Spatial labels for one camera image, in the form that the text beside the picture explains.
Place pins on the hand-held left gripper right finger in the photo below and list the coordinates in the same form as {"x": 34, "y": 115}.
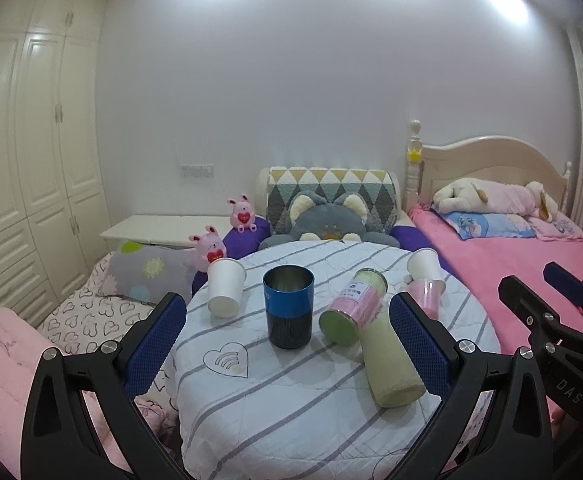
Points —
{"x": 420, "y": 347}

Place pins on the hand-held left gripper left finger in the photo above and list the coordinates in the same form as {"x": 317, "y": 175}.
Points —
{"x": 155, "y": 342}

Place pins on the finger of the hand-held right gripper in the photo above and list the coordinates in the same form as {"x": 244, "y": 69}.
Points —
{"x": 520, "y": 300}
{"x": 567, "y": 281}

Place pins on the pink and green cup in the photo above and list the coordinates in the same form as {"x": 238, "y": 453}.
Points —
{"x": 354, "y": 306}

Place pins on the pink plastic cup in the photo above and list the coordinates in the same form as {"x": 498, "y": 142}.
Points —
{"x": 427, "y": 296}

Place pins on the white paper cup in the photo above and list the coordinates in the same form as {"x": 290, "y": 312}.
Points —
{"x": 424, "y": 262}
{"x": 226, "y": 286}

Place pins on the blue and black metal cup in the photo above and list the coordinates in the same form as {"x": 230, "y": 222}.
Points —
{"x": 288, "y": 309}

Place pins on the pink bed sheet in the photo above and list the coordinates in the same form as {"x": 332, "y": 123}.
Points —
{"x": 516, "y": 272}

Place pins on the pale green rolled towel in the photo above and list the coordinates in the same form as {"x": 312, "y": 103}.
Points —
{"x": 390, "y": 366}

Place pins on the heart print sheet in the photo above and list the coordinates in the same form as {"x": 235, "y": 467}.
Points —
{"x": 94, "y": 321}

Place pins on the grey flower pillow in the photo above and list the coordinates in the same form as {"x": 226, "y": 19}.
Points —
{"x": 146, "y": 269}

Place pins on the blue cartoon pillow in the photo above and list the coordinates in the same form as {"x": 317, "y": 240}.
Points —
{"x": 491, "y": 225}

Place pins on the white and pink plush dog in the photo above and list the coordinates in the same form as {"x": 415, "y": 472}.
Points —
{"x": 494, "y": 198}

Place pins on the pink bunny toy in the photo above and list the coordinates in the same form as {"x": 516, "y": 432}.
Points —
{"x": 207, "y": 249}
{"x": 242, "y": 213}

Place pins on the purple pillow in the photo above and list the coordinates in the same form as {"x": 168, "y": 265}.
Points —
{"x": 405, "y": 236}
{"x": 244, "y": 241}

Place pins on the white folding table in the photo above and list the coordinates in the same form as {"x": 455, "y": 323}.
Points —
{"x": 164, "y": 228}

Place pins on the striped white quilt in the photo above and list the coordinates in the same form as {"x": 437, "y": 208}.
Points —
{"x": 266, "y": 400}

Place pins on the cream bed headboard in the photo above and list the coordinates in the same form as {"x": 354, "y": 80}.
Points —
{"x": 491, "y": 167}

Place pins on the pale pink blanket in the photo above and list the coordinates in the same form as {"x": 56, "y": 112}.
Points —
{"x": 1, "y": 365}

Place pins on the grey cat plush cushion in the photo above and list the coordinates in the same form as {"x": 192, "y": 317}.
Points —
{"x": 324, "y": 219}

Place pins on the triangle pattern cushion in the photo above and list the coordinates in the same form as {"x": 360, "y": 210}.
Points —
{"x": 332, "y": 182}

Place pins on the cream wardrobe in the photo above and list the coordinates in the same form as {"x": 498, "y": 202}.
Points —
{"x": 29, "y": 160}

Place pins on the white wall socket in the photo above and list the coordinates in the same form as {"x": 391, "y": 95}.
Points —
{"x": 197, "y": 170}

